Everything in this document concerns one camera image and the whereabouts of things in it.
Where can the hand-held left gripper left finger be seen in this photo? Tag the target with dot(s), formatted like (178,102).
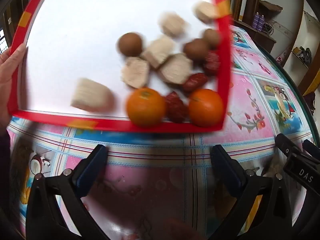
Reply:
(91,172)

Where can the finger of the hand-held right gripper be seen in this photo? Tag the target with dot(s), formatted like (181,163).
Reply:
(297,163)
(312,148)

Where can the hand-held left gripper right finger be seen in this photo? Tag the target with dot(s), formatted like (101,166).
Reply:
(228,173)

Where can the orange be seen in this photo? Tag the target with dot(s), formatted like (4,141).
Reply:
(206,107)
(146,106)

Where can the red date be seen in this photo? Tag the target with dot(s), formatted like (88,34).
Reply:
(177,107)
(212,63)
(195,82)

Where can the brown kiwifruit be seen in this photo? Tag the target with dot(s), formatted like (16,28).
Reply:
(130,44)
(196,49)
(212,37)

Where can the red box with white inside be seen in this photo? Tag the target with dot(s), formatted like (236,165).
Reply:
(75,30)

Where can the pink fruit-print tablecloth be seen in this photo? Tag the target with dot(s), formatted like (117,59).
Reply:
(250,130)

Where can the green-rimmed table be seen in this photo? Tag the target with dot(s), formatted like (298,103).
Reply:
(296,86)

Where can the black shoes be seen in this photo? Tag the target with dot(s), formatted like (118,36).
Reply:
(305,53)

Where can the purple bottle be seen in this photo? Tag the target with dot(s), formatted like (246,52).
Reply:
(256,20)
(262,21)

